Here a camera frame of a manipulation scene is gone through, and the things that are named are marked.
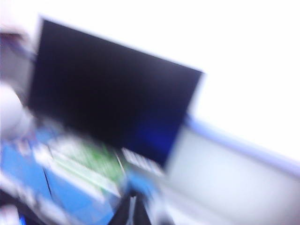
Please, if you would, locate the clear mineral water bottle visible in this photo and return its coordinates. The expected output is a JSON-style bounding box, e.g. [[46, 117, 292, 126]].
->
[[0, 133, 130, 225]]

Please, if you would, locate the blue wooden desk organizer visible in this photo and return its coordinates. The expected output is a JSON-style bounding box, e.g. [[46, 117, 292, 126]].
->
[[0, 131, 165, 225]]

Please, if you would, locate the black computer monitor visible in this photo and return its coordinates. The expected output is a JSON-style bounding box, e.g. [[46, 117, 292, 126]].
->
[[27, 16, 205, 170]]

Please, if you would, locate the white round desk fan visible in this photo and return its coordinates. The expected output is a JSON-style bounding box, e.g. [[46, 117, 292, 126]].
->
[[0, 85, 35, 143]]

